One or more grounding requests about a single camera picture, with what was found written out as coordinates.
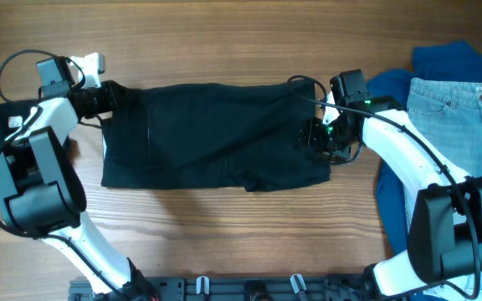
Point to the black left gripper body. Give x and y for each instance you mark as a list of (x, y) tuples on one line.
[(100, 100)]

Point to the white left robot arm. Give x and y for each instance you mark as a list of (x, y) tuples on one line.
[(42, 198)]

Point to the black shorts white lining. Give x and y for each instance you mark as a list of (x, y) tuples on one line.
[(211, 135)]

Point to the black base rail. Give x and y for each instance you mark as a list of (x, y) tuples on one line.
[(329, 288)]

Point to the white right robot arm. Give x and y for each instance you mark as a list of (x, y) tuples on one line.
[(445, 236)]

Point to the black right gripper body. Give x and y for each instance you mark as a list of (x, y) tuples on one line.
[(327, 138)]

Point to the blue shirt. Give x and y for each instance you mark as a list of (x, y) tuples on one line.
[(450, 62)]

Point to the light blue jeans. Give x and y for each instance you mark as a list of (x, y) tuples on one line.
[(449, 115)]

